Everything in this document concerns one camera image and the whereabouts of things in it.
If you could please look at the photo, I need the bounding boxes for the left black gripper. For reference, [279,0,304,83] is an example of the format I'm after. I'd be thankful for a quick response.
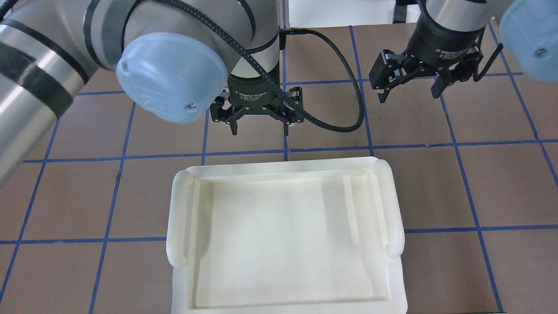
[210,74,304,137]

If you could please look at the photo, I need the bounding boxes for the black braided cable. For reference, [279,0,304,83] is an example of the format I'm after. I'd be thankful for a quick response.
[161,0,365,133]

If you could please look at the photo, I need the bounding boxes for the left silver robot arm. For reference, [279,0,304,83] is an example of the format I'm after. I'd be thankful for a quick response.
[1,0,282,184]

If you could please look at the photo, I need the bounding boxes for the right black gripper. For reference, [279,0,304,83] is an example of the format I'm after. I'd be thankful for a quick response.
[369,17,484,103]

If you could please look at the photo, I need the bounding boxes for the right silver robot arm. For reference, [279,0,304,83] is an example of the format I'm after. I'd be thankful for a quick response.
[369,0,558,103]

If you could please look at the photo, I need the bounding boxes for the white plastic tray box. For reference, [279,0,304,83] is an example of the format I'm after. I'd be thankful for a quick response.
[166,157,408,314]

